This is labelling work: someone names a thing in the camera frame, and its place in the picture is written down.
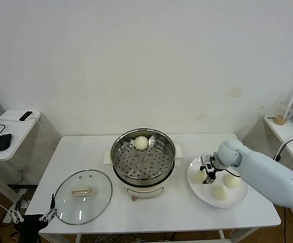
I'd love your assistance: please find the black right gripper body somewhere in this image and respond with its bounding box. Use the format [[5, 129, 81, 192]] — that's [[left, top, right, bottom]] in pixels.
[[210, 153, 223, 173]]

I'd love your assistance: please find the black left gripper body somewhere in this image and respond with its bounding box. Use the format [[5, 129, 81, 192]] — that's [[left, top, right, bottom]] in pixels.
[[19, 214, 49, 243]]

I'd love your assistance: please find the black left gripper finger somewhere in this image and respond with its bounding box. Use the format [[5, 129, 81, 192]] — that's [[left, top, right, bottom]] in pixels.
[[9, 194, 25, 224], [39, 193, 59, 222]]

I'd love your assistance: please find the white steamed baozi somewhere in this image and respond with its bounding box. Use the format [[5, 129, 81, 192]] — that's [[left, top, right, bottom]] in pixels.
[[212, 184, 230, 200], [134, 136, 149, 150], [195, 171, 207, 183], [223, 174, 241, 189]]

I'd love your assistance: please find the glass lid with cream handle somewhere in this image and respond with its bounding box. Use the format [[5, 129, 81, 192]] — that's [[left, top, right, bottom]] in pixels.
[[53, 170, 113, 225]]

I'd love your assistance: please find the perforated steel steamer basket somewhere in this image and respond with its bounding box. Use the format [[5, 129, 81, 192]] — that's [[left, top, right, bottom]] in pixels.
[[110, 129, 176, 180]]

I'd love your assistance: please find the white round plate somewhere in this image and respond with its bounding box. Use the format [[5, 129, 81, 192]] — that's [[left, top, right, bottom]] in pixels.
[[187, 154, 249, 209]]

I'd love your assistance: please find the cream electric cooker pot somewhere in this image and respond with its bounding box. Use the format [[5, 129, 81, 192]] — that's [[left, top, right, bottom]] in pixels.
[[103, 144, 184, 202]]

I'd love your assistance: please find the black computer mouse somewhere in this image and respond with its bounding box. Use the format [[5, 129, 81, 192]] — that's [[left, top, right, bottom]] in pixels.
[[0, 133, 13, 152]]

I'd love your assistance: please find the white side desk with mouse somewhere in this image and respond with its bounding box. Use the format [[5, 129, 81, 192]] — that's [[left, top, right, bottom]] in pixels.
[[0, 109, 42, 224]]

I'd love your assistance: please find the clear plastic drink cup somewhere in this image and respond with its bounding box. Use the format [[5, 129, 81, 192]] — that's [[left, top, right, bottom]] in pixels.
[[274, 102, 293, 127]]

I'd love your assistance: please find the small black flat device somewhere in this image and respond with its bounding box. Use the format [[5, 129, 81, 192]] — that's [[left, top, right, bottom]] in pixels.
[[19, 110, 35, 122]]

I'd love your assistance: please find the flat white box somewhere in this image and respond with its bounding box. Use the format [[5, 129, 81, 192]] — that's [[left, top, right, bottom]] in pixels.
[[0, 109, 41, 124]]

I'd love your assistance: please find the white drinking straw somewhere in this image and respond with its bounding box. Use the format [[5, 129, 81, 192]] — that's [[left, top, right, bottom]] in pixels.
[[282, 89, 293, 121]]

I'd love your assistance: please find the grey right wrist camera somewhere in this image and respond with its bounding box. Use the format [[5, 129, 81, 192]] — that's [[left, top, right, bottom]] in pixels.
[[200, 154, 213, 173]]

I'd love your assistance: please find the black cable with inline adapter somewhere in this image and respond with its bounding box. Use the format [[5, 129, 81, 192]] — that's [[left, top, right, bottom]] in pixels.
[[273, 133, 293, 163]]

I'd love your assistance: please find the thin black hanging cable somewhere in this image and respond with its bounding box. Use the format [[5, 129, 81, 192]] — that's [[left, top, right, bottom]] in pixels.
[[283, 207, 287, 243]]

